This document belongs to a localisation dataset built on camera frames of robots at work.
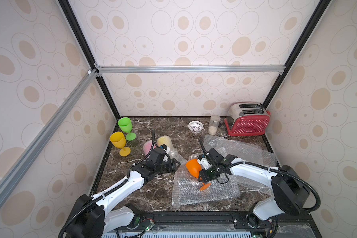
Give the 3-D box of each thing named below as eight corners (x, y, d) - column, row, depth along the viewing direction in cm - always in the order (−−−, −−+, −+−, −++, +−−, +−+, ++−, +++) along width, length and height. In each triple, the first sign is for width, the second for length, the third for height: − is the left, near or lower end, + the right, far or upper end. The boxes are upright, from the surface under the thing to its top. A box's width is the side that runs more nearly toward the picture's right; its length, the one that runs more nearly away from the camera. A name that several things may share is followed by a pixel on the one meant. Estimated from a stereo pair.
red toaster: (228, 136, 110) (235, 120, 97) (224, 118, 122) (229, 101, 108) (262, 136, 110) (273, 120, 97) (254, 118, 122) (263, 101, 108)
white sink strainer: (191, 135, 111) (192, 130, 107) (187, 127, 116) (187, 122, 112) (203, 131, 113) (204, 126, 109) (198, 123, 119) (199, 118, 114)
